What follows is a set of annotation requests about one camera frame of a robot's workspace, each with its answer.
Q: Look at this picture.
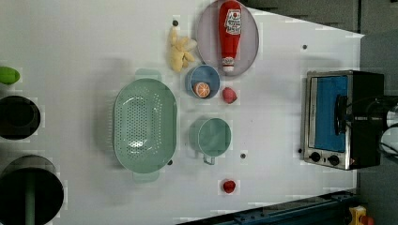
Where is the green round object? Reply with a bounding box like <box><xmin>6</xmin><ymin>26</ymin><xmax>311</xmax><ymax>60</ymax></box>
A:
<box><xmin>0</xmin><ymin>67</ymin><xmax>21</xmax><ymax>85</ymax></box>

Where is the silver black toaster oven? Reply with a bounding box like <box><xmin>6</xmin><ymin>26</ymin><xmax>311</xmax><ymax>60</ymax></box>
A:
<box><xmin>303</xmin><ymin>70</ymin><xmax>385</xmax><ymax>171</ymax></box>

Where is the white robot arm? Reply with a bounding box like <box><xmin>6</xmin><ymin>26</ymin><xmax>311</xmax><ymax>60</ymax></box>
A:
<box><xmin>366</xmin><ymin>96</ymin><xmax>398</xmax><ymax>158</ymax></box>

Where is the black round base lower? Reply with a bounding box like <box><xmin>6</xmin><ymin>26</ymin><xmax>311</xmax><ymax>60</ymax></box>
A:
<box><xmin>0</xmin><ymin>155</ymin><xmax>64</xmax><ymax>225</ymax></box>

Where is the blue metal frame rail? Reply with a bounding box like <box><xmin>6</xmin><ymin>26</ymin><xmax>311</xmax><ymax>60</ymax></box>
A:
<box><xmin>180</xmin><ymin>191</ymin><xmax>359</xmax><ymax>225</ymax></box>

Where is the orange slice toy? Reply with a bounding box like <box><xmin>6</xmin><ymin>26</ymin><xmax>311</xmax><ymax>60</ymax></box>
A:
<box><xmin>193</xmin><ymin>82</ymin><xmax>210</xmax><ymax>98</ymax></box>

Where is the red strawberry toy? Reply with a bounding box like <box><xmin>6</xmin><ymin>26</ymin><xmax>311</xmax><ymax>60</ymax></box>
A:
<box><xmin>222</xmin><ymin>87</ymin><xmax>237</xmax><ymax>104</ymax></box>

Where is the green cup with handle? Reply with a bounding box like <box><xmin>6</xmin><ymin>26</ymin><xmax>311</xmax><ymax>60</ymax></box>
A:
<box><xmin>189</xmin><ymin>117</ymin><xmax>232</xmax><ymax>165</ymax></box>

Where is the green perforated colander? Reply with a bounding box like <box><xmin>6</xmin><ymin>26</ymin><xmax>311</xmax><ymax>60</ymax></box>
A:
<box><xmin>113</xmin><ymin>68</ymin><xmax>177</xmax><ymax>184</ymax></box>

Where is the blue bowl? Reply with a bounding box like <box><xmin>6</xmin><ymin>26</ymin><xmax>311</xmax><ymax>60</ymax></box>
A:
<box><xmin>185</xmin><ymin>65</ymin><xmax>221</xmax><ymax>99</ymax></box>

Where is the red plush ketchup bottle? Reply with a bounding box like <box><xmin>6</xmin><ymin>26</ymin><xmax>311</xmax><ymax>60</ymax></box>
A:
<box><xmin>218</xmin><ymin>0</ymin><xmax>242</xmax><ymax>72</ymax></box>

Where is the yellow plush peeled banana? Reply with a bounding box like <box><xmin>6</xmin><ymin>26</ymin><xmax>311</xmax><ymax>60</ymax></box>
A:
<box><xmin>169</xmin><ymin>26</ymin><xmax>197</xmax><ymax>72</ymax></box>

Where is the black round base upper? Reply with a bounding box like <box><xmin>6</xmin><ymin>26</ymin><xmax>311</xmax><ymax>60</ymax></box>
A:
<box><xmin>0</xmin><ymin>96</ymin><xmax>41</xmax><ymax>140</ymax></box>

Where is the grey round plate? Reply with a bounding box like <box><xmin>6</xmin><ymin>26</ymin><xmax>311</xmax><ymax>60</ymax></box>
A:
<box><xmin>195</xmin><ymin>0</ymin><xmax>259</xmax><ymax>76</ymax></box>

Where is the black round base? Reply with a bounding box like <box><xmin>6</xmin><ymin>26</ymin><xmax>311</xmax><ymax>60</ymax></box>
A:
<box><xmin>0</xmin><ymin>155</ymin><xmax>64</xmax><ymax>225</ymax></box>
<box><xmin>0</xmin><ymin>96</ymin><xmax>41</xmax><ymax>140</ymax></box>

